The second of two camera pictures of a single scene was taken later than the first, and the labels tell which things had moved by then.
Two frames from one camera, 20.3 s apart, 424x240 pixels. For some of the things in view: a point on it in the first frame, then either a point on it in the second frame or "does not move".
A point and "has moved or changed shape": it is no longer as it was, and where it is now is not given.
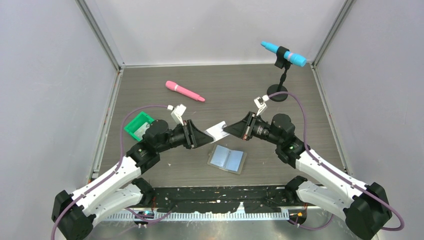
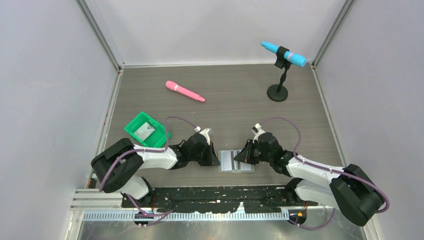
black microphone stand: [281, 63] does not move
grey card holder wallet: [229, 159] has moved or changed shape
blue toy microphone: [297, 59] does not move
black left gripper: [193, 137] to [212, 159]
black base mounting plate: [256, 199] does not move
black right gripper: [241, 129] to [246, 155]
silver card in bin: [141, 130] does not move
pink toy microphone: [173, 86] does not move
